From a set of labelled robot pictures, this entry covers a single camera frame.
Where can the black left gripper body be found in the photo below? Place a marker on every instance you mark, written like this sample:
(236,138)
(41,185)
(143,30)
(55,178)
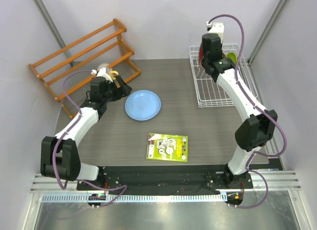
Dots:
(113,92)

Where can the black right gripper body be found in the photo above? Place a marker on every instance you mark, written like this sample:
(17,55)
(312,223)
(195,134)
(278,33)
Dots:
(204,60)

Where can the red patterned plate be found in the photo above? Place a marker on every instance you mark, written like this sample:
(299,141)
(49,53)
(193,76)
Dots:
(200,54)

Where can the light blue plate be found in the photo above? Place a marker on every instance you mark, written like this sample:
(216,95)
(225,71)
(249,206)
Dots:
(142,105)

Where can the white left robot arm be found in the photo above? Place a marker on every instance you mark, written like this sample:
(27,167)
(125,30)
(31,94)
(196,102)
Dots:
(59,154)

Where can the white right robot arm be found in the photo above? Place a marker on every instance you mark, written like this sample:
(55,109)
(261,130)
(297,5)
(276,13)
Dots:
(257,126)

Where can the orange wooden shelf rack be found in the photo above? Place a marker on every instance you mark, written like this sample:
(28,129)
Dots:
(70,65)

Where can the lime green plate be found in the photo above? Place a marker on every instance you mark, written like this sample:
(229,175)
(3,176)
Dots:
(232,56)

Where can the yellow ceramic mug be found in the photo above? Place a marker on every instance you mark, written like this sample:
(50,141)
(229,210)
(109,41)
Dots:
(113,74)

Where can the white cup on shelf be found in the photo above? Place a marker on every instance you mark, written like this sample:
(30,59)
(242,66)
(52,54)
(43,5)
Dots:
(103,65)

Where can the green illustrated booklet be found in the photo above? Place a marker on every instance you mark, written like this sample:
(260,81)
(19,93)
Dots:
(165,147)

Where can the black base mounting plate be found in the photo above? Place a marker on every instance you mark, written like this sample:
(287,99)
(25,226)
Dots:
(176,180)

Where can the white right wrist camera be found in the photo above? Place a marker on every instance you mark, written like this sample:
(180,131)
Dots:
(216,28)

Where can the aluminium frame post right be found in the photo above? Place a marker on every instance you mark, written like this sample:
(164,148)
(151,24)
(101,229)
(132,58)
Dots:
(281,5)

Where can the aluminium frame post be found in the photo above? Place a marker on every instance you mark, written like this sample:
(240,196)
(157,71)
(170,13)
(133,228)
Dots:
(49,22)
(281,5)

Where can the aluminium side rail right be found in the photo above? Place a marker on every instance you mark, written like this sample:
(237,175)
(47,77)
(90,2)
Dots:
(267,118)

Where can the aluminium front rail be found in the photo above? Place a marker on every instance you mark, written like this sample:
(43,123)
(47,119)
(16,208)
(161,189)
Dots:
(266,181)

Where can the aluminium frame post left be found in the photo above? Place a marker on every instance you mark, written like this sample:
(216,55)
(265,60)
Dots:
(49,22)

